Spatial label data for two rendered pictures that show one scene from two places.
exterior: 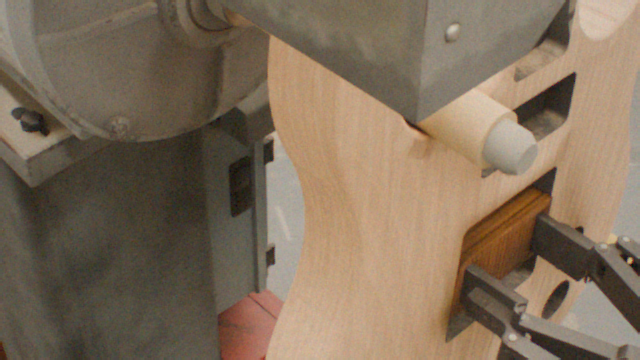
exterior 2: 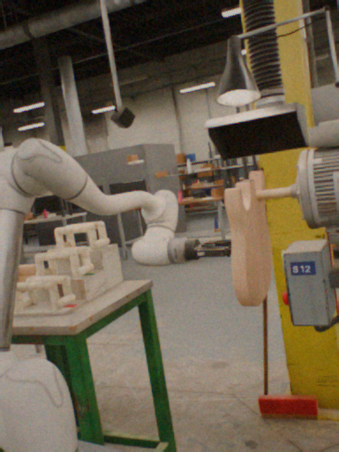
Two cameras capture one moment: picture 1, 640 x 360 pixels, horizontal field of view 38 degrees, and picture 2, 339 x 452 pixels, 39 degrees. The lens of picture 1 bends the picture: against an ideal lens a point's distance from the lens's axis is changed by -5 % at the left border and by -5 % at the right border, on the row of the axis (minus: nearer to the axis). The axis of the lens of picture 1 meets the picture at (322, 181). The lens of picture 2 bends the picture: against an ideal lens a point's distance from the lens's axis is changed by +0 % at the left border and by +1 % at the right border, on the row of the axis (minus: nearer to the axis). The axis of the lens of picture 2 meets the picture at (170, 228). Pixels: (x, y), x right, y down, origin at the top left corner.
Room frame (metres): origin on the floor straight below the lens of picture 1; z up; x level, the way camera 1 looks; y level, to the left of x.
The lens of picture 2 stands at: (1.80, -0.85, 1.36)
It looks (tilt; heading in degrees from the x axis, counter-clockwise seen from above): 6 degrees down; 160
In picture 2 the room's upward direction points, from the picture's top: 9 degrees counter-clockwise
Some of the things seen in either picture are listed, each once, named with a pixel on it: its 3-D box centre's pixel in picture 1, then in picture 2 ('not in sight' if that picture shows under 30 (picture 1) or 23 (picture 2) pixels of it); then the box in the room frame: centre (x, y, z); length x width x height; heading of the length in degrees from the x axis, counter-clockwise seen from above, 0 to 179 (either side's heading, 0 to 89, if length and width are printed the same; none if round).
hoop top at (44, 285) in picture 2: not in sight; (33, 286); (0.00, -0.78, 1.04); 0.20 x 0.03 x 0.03; 48
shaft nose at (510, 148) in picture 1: (513, 150); not in sight; (0.35, -0.09, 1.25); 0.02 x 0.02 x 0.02; 45
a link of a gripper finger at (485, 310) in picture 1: (492, 327); not in sight; (0.37, -0.11, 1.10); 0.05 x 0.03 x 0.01; 46
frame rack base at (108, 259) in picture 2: not in sight; (86, 268); (-0.27, -0.54, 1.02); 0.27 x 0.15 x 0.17; 49
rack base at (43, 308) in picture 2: not in sight; (46, 308); (-0.04, -0.75, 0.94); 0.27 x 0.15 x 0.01; 49
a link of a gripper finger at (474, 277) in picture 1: (477, 290); not in sight; (0.40, -0.10, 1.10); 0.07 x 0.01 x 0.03; 46
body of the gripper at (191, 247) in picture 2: not in sight; (199, 249); (0.32, -0.23, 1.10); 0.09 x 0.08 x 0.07; 45
